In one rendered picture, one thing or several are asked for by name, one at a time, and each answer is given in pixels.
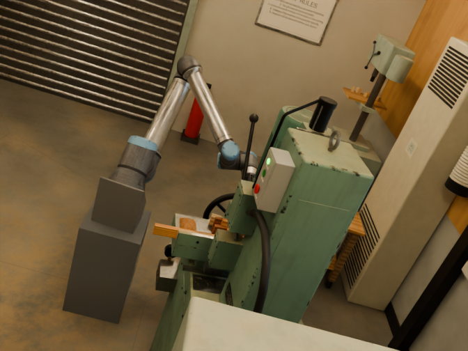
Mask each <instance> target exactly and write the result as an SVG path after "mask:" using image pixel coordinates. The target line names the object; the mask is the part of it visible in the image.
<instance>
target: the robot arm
mask: <svg viewBox="0 0 468 351"><path fill-rule="evenodd" d="M202 71H203V69H202V67H201V64H200V63H199V62H198V60H197V59H196V58H195V57H193V56H190V55H185V56H182V57H181V58H180V59H179V60H178V62H177V72H176V74H175V76H174V78H173V81H172V83H171V85H170V86H169V89H168V91H167V92H166V95H165V96H164V99H163V100H162V103H161V105H160V106H159V109H158V110H157V113H156V114H155V117H154V118H153V121H152V123H151V124H150V127H149V128H148V131H147V132H146V135H145V137H144V138H143V137H141V136H131V137H130V138H129V140H128V141H127V144H126V147H125V149H124V151H123V154H122V156H121V159H120V161H119V163H118V166H117V168H116V170H115V171H114V172H113V173H112V174H111V175H110V176H109V177H108V179H110V180H113V181H116V182H119V183H122V184H124V185H128V186H131V187H134V188H137V189H140V190H143V191H144V192H145V183H146V182H149V181H151V180H152V179H153V178H154V176H155V174H156V168H157V165H158V164H159V161H160V159H161V157H162V156H161V154H160V150H161V149H162V146H163V145H164V142H165V141H166V138H167V136H168V135H169V132H170V131H171V128H172V126H173V124H174V122H175V120H176V118H177V116H178V114H179V112H180V110H181V108H182V106H183V103H184V101H185V99H186V97H187V95H188V93H189V91H190V90H191V89H192V91H193V93H194V96H195V98H196V100H197V102H198V105H199V107H200V108H201V111H202V113H203V115H204V117H205V119H206V122H207V124H208V126H209V128H210V131H211V133H212V135H213V137H214V139H215V141H216V143H217V147H218V149H219V152H220V153H218V158H217V168H218V169H228V170H238V171H241V178H242V173H243V169H244V161H245V157H246V151H244V152H243V153H242V154H239V153H240V149H239V147H238V145H237V144H236V143H235V142H234V140H233V138H232V137H231V135H230V133H229V131H228V128H227V126H226V124H225V122H224V119H223V118H222V116H221V114H220V112H219V109H218V107H217V105H216V103H215V101H214V98H213V96H212V94H211V92H210V90H209V88H208V85H207V84H206V82H205V80H204V78H203V75H202ZM257 168H258V159H257V156H256V154H255V153H254V152H251V151H250V156H249V163H248V168H247V176H246V181H249V182H252V181H253V178H254V176H255V174H256V170H257Z"/></svg>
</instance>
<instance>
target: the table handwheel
mask: <svg viewBox="0 0 468 351"><path fill-rule="evenodd" d="M234 195H235V193H230V194H224V195H222V196H219V197H217V198H216V199H215V200H213V201H212V202H211V203H210V204H209V205H208V206H207V208H206V209H205V212H204V213H203V219H209V215H210V213H211V211H212V209H213V208H214V207H215V206H216V205H217V206H218V207H219V208H220V209H221V210H222V211H223V212H224V213H225V212H226V209H225V208H224V207H223V206H222V205H221V204H220V203H221V202H223V201H227V200H230V199H233V197H234Z"/></svg>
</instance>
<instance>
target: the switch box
mask: <svg viewBox="0 0 468 351"><path fill-rule="evenodd" d="M268 158H270V159H271V162H270V165H268V167H269V168H268V170H267V167H266V164H267V159H268ZM265 169H266V175H265V177H264V178H263V180H264V181H262V179H261V177H262V172H263V170H265ZM294 170H295V165H294V163H293V160H292V158H291V156H290V153H289V152H288V151H286V150H281V149H278V148H273V147H270V149H269V150H268V153H267V156H266V158H265V161H264V163H263V166H262V169H261V170H260V174H259V176H258V179H257V181H256V184H259V186H260V190H259V192H258V193H257V194H256V195H257V198H256V196H255V193H254V189H253V195H254V198H255V202H256V206H257V209H258V210H263V211H267V212H273V213H276V212H277V210H278V208H279V205H280V203H281V200H282V198H283V195H284V194H285V192H286V189H287V187H288V184H289V182H290V179H291V178H292V175H293V173H294Z"/></svg>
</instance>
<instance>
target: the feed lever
mask: <svg viewBox="0 0 468 351"><path fill-rule="evenodd" d="M249 120H250V122H251V128H250V132H249V140H248V144H247V152H246V157H245V161H244V169H243V173H242V180H246V176H247V168H248V163H249V156H250V151H251V143H252V139H253V134H254V126H255V123H257V122H258V115H257V114H251V115H250V117H249ZM233 240H234V241H237V240H238V233H234V234H233Z"/></svg>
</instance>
